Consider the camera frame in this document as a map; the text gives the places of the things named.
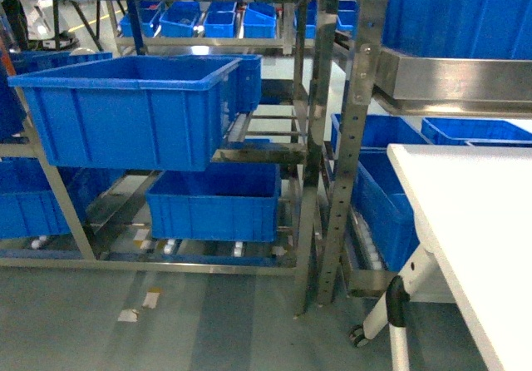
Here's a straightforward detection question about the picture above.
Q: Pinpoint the white folding table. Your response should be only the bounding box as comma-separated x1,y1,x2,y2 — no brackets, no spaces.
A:
349,144,531,370

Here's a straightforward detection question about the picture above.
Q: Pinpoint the blue bin rack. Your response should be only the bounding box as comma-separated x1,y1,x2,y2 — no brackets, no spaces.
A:
8,56,239,171
145,163,281,243

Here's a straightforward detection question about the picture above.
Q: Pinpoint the blue bin upper left rack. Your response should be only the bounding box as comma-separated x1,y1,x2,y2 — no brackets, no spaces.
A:
8,56,239,171

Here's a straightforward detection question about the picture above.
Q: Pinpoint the blue bin under table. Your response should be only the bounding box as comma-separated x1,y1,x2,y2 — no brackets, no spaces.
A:
352,151,419,272

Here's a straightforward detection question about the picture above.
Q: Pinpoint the blue bin lower left rack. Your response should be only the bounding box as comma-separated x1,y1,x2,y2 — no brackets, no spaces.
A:
145,163,281,243

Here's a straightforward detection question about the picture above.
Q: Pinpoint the stainless steel roller shelf rack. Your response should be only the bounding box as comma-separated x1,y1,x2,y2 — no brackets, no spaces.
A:
318,0,531,304

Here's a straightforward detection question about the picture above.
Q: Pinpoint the stainless steel left rack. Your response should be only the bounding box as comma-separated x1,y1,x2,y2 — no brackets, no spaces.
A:
1,0,338,314

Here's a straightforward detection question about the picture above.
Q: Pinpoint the blue bin far left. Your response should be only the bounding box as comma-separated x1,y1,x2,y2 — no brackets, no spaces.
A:
382,0,531,60

